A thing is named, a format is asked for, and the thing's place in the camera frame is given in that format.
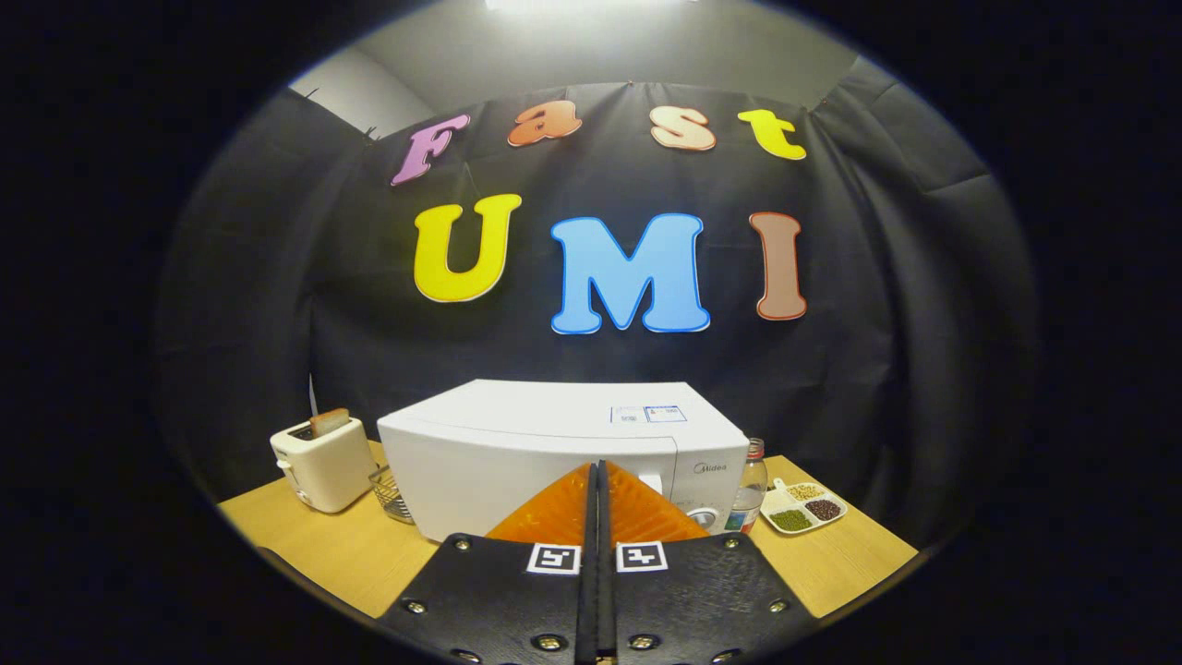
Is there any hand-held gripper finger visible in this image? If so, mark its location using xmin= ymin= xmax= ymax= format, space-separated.
xmin=598 ymin=459 xmax=818 ymax=665
xmin=379 ymin=462 xmax=599 ymax=665

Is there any white microwave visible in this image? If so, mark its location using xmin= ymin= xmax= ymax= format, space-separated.
xmin=377 ymin=379 xmax=751 ymax=544

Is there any clear plastic water bottle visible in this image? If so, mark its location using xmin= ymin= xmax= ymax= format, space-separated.
xmin=725 ymin=438 xmax=769 ymax=535

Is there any white divided dish with beans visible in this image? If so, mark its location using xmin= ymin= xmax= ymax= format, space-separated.
xmin=760 ymin=478 xmax=848 ymax=536

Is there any white toaster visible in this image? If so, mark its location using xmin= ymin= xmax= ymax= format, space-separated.
xmin=270 ymin=416 xmax=380 ymax=514

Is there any wire mesh utensil holder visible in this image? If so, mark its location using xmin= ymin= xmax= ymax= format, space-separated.
xmin=369 ymin=464 xmax=416 ymax=526

